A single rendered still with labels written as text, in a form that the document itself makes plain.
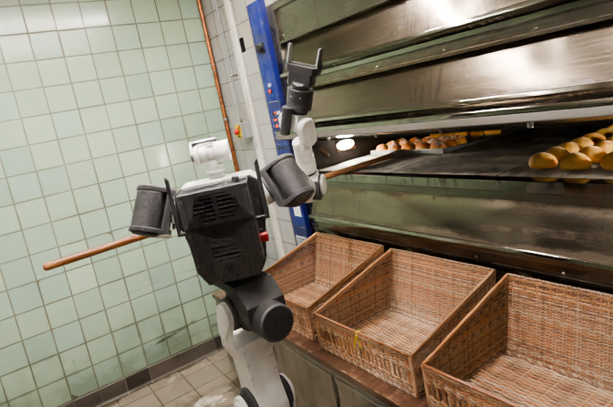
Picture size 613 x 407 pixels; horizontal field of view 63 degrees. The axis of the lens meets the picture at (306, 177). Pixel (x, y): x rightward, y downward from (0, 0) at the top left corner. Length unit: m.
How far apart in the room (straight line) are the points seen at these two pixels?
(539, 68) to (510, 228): 0.56
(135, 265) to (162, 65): 1.29
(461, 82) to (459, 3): 0.27
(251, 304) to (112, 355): 2.08
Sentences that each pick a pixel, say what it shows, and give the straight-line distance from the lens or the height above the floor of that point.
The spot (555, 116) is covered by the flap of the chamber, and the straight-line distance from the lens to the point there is 1.51.
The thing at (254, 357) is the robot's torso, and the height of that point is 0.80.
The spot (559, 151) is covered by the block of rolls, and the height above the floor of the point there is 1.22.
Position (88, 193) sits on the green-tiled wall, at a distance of 3.29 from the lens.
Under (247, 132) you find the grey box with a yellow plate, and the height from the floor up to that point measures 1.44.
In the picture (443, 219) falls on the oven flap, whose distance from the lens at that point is 2.07.
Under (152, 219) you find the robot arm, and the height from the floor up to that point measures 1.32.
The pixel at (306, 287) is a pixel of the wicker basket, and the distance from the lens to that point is 2.77.
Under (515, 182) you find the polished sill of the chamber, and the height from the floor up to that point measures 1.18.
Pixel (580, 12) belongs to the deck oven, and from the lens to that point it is 1.62.
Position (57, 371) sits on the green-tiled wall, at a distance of 3.49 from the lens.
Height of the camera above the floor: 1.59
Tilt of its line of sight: 9 degrees down
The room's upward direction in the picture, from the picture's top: 11 degrees counter-clockwise
